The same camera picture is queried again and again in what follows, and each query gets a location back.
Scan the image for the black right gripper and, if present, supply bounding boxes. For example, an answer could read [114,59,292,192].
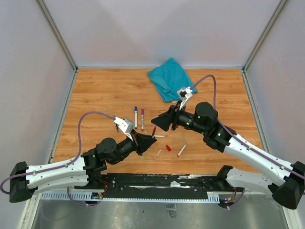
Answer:
[151,100,207,135]

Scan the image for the pink translucent gel pen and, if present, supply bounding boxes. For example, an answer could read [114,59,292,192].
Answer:
[152,125,157,137]

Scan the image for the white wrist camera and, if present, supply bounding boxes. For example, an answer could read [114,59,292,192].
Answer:
[177,87,193,110]
[114,116,134,140]

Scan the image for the teal folded cloth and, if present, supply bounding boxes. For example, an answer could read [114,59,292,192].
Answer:
[148,58,193,103]

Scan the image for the blue white marker pen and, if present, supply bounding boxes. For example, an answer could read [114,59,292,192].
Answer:
[134,106,138,129]

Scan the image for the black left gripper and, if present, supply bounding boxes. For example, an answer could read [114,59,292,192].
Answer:
[110,128,157,164]

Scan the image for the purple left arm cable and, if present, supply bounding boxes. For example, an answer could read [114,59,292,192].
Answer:
[0,111,117,207]

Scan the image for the white red pen diagonal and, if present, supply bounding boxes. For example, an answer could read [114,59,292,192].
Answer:
[177,144,187,157]

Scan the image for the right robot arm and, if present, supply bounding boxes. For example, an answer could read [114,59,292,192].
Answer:
[151,102,305,209]

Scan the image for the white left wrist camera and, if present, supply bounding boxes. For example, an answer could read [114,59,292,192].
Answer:
[114,116,134,140]

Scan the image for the purple white marker pen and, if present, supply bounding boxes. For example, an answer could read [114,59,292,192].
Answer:
[141,108,144,131]

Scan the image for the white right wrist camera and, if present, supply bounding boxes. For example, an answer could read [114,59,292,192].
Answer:
[177,87,193,110]

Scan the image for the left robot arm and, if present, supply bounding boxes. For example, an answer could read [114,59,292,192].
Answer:
[9,131,157,203]

